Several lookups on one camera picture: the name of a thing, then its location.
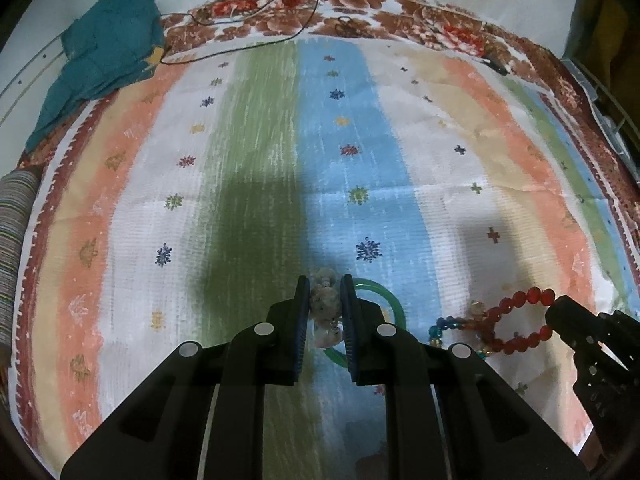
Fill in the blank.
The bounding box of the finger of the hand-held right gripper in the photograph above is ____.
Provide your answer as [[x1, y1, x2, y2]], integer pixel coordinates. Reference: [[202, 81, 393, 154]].
[[545, 295, 608, 361]]

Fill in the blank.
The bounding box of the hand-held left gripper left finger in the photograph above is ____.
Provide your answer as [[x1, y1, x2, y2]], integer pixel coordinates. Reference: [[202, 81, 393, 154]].
[[61, 275, 311, 480]]

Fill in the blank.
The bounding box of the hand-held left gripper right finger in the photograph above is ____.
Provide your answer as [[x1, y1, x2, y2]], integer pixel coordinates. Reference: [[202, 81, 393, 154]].
[[340, 274, 591, 480]]

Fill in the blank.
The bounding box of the green jade bangle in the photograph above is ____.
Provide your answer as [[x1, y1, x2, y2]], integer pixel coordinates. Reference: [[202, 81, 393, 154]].
[[322, 277, 407, 367]]

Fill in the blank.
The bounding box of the red bead bracelet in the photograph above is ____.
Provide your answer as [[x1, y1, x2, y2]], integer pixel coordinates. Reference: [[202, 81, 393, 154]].
[[482, 287, 557, 357]]

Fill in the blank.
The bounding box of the striped floral bedsheet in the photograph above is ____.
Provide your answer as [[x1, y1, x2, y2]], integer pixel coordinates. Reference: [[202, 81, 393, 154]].
[[9, 0, 640, 480]]

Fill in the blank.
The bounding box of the striped pillow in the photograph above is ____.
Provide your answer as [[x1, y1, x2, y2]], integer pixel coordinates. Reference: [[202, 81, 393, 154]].
[[0, 170, 41, 351]]

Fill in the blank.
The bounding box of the teal cloth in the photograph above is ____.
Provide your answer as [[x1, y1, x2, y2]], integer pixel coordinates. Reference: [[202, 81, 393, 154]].
[[25, 0, 166, 153]]

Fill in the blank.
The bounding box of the multicolour bead bracelet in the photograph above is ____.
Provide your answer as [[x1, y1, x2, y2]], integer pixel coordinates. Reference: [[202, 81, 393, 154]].
[[428, 300, 493, 360]]

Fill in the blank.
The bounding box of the black cable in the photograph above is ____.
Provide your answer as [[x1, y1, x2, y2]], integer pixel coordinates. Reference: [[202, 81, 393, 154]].
[[159, 0, 328, 66]]

